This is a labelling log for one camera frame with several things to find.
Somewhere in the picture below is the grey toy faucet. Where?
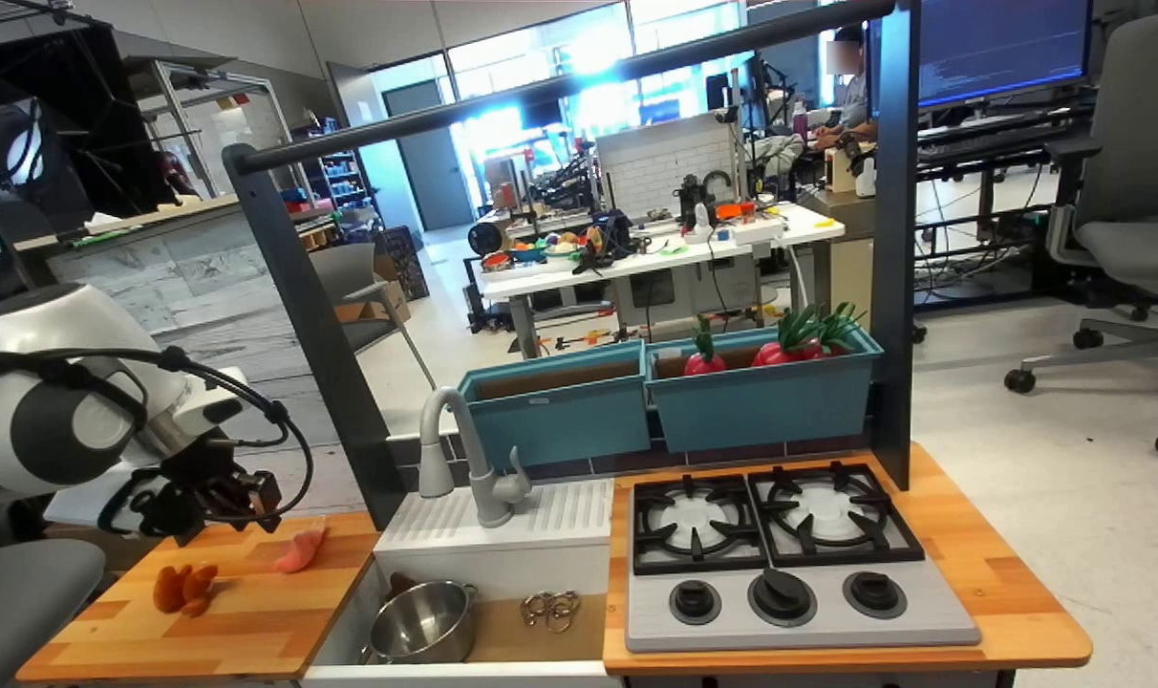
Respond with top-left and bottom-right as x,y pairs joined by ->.
413,387 -> 538,531

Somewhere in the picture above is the grey office chair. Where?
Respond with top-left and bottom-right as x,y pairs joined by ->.
1003,4 -> 1158,466

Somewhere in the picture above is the grey padded chair seat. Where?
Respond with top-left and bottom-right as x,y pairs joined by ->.
0,534 -> 110,688

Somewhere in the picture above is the teal plastic planter box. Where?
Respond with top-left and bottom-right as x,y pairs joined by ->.
455,338 -> 657,474
644,319 -> 889,459

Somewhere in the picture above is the large red toy radish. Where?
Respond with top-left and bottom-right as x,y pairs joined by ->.
748,304 -> 826,370

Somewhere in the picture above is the toy kitchen stove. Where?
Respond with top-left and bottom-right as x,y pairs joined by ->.
599,445 -> 1097,681

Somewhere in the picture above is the white toy sink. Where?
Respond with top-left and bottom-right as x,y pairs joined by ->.
297,474 -> 624,688

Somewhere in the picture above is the grey wood backdrop panel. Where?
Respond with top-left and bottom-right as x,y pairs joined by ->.
43,199 -> 399,527

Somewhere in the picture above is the black office desk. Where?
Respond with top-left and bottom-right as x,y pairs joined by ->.
909,81 -> 1105,313

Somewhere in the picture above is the white perforated panel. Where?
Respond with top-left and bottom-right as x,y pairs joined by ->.
593,111 -> 757,224

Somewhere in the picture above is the black stove knob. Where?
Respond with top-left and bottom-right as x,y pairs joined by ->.
841,570 -> 909,625
666,576 -> 725,630
746,568 -> 817,630

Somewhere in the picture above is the blue monitor screen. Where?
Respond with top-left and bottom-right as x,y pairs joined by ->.
913,0 -> 1103,115

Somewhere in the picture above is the small red toy radish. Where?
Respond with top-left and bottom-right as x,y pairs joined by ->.
682,313 -> 734,379

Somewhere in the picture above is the grey toy stove plate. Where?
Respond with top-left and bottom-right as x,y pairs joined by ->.
620,459 -> 988,658

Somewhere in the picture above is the black burner grate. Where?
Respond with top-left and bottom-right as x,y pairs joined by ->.
743,459 -> 929,570
626,471 -> 773,576

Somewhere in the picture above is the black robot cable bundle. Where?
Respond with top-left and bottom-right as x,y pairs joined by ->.
0,345 -> 322,539

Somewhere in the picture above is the orange bear soft toy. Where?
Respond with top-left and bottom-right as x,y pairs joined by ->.
150,562 -> 225,620

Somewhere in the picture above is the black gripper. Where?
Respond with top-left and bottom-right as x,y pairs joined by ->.
97,435 -> 287,548

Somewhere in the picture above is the grey door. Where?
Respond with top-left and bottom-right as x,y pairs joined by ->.
380,72 -> 481,239

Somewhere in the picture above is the cardboard box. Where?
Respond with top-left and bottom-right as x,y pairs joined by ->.
331,271 -> 416,351

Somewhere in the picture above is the green leafy toy plant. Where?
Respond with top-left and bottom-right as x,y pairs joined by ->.
808,297 -> 868,361

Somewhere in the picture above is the person in background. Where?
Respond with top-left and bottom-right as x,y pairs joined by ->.
812,25 -> 885,155

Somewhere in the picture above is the white work table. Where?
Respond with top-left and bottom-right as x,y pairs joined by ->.
477,194 -> 854,362

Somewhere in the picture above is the black metal kitchen frame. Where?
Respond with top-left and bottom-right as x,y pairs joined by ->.
221,0 -> 927,531

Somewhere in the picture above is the wooden butcher block counter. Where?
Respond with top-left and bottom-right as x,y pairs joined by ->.
12,514 -> 381,688

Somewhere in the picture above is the tangled metal wire piece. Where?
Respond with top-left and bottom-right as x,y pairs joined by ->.
515,588 -> 590,634

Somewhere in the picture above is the black equipment rack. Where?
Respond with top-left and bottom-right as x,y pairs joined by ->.
0,16 -> 180,311

